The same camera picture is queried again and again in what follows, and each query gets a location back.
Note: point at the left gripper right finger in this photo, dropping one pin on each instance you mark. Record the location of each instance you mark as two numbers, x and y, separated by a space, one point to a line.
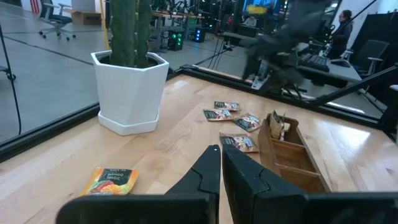
248 193

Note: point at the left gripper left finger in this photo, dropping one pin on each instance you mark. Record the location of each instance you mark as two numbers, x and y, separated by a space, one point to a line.
199 189

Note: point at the wooden tea organizer box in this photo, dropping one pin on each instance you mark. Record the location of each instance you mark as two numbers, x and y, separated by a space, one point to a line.
292 155

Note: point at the orange mango tea packet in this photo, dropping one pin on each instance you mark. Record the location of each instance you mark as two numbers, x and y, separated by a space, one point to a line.
110 183

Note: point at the black keyboard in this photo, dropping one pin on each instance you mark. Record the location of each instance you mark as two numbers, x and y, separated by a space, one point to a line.
317 62

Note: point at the person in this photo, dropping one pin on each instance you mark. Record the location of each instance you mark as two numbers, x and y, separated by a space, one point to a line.
250 21
340 34

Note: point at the black desk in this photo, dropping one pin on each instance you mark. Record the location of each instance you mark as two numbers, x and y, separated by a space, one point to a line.
233 35

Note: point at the large display screen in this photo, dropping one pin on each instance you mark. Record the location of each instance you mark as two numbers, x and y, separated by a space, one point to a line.
258 9

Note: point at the grey desk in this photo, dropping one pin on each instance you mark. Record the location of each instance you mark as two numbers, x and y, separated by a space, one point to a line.
345 73

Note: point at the computer with blue lights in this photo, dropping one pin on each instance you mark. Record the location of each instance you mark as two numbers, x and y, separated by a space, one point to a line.
199 35

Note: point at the grey office chair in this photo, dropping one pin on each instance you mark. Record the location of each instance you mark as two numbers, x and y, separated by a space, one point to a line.
371 53

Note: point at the computer with green lights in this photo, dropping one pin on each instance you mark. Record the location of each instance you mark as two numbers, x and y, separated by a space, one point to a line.
176 40

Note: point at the wooden top desk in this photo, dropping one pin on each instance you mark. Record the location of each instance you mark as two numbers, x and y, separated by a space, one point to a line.
174 15

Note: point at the white hexagonal plant pot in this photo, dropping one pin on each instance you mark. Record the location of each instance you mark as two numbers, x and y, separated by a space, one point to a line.
130 96

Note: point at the green cactus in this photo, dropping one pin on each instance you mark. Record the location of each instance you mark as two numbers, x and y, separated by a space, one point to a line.
127 34

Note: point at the cardboard box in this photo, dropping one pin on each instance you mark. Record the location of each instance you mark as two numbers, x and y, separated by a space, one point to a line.
87 18

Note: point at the red white striped flag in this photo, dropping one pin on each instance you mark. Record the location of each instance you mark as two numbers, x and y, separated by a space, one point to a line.
35 6

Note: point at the office chair with white frame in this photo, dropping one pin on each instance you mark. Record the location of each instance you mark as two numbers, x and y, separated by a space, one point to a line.
57 20

